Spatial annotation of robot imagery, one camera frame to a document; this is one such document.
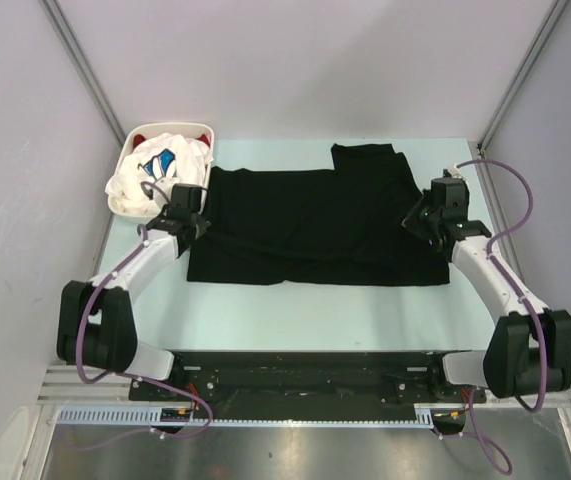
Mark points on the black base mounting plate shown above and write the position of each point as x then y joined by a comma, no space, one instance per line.
315,383

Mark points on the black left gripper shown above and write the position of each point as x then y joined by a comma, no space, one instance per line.
200,223

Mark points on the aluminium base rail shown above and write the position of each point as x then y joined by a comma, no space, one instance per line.
62,386

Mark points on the slotted white cable duct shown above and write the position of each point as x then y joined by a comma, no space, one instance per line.
158,416

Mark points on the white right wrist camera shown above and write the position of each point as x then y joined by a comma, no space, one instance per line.
453,171

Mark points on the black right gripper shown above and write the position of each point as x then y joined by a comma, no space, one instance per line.
410,223

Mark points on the white plastic laundry basket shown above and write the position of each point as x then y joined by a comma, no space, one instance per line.
153,129

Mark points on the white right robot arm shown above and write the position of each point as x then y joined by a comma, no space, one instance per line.
530,348

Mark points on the aluminium frame post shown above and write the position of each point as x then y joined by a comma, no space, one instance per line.
63,29
525,68

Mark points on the left aluminium frame post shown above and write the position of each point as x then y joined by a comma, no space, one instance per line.
63,29

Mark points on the black t shirt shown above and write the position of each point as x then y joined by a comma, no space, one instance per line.
337,226

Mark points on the red t shirt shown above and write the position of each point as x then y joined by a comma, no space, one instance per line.
166,138

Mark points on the white t shirt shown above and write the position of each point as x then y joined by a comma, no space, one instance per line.
142,182

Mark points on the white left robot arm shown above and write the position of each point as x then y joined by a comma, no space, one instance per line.
97,331

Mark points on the right aluminium frame post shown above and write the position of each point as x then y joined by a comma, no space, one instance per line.
525,68

